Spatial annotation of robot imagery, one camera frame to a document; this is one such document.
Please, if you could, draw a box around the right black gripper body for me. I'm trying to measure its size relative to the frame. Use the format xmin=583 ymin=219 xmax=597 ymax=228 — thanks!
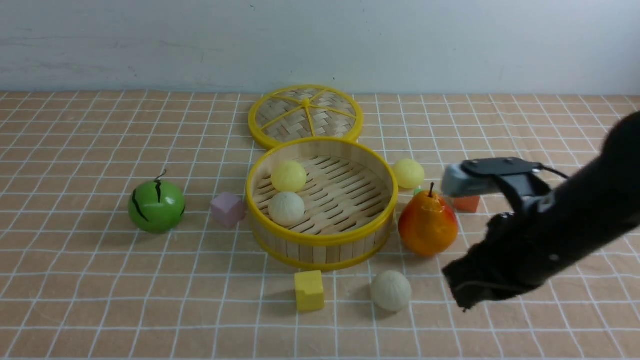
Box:
xmin=442 ymin=175 xmax=601 ymax=311

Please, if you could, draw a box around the yellow bun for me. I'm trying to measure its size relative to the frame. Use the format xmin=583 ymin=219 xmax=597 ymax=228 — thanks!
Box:
xmin=270 ymin=161 xmax=307 ymax=193
xmin=391 ymin=158 xmax=425 ymax=190

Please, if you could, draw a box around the white bun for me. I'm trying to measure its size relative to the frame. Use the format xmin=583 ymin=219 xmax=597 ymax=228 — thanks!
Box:
xmin=268 ymin=191 xmax=306 ymax=227
xmin=370 ymin=270 xmax=413 ymax=313

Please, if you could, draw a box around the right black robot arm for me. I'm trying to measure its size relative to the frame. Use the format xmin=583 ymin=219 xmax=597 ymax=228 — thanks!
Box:
xmin=441 ymin=112 xmax=640 ymax=310

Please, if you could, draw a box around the bamboo steamer tray yellow rim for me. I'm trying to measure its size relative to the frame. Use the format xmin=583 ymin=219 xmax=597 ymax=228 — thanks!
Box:
xmin=246 ymin=137 xmax=399 ymax=271

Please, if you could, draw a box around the woven bamboo steamer lid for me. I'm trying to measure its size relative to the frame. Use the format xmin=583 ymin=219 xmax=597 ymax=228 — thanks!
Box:
xmin=247 ymin=84 xmax=364 ymax=150

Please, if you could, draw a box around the orange wooden cube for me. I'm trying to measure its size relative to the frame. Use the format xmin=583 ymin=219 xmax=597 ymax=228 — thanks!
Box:
xmin=452 ymin=196 xmax=481 ymax=214

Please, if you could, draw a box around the orange toy pear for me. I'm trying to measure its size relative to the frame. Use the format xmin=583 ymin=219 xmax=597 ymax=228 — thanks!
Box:
xmin=397 ymin=182 xmax=458 ymax=258

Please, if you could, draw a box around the yellow wooden block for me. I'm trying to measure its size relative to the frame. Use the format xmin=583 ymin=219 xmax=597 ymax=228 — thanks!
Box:
xmin=294 ymin=269 xmax=325 ymax=312

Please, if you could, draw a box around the purple wooden cube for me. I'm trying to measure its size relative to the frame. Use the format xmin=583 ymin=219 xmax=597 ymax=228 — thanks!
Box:
xmin=209 ymin=192 xmax=246 ymax=229

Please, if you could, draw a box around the green toy watermelon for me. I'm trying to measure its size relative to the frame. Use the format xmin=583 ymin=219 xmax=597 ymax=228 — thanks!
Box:
xmin=128 ymin=170 xmax=186 ymax=234

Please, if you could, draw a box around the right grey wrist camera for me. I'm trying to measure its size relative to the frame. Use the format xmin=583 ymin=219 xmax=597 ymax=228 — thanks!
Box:
xmin=440 ymin=157 xmax=543 ymax=198

